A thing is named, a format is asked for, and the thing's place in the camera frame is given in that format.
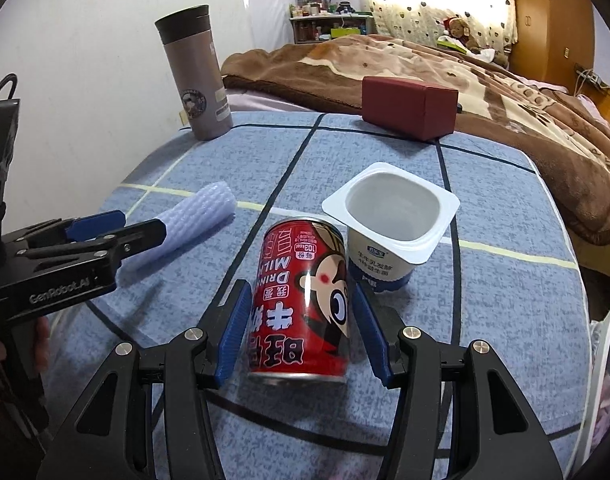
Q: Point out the brown patterned blanket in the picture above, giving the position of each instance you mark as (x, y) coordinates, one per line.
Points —
(510, 110)

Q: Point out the grey thermos flask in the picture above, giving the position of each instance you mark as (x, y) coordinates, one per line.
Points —
(195, 75)

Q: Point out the dark red box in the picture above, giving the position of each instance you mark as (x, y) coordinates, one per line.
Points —
(400, 102)

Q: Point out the white foam net sleeve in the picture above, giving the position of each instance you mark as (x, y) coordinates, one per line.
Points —
(195, 215)

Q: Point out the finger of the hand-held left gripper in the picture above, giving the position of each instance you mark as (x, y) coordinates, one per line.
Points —
(95, 225)
(135, 240)

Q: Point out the wooden wardrobe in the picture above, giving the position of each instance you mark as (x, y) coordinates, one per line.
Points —
(550, 20)

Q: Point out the blue checked sheet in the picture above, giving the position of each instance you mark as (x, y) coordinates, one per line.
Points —
(485, 310)

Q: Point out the white yogurt cup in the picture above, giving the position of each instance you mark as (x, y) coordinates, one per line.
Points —
(385, 260)

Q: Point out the white plastic bin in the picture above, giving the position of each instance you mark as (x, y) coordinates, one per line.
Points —
(605, 360)

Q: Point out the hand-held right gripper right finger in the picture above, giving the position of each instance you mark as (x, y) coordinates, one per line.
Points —
(372, 335)

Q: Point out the pink bed sheet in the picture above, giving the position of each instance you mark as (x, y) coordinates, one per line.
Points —
(265, 100)

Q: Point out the person's left hand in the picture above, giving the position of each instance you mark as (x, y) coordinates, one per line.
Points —
(42, 345)

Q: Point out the red milk can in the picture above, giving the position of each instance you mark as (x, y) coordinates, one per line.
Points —
(295, 310)

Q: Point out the brown teddy bear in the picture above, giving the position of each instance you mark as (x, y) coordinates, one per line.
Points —
(460, 30)

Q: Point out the cluttered white shelf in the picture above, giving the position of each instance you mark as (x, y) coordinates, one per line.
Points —
(330, 27)

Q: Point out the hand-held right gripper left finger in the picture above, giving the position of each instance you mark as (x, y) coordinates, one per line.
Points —
(232, 330)

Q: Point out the cream wall socket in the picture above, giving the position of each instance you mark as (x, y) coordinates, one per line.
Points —
(183, 119)

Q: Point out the green white box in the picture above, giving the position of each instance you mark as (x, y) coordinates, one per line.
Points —
(452, 45)

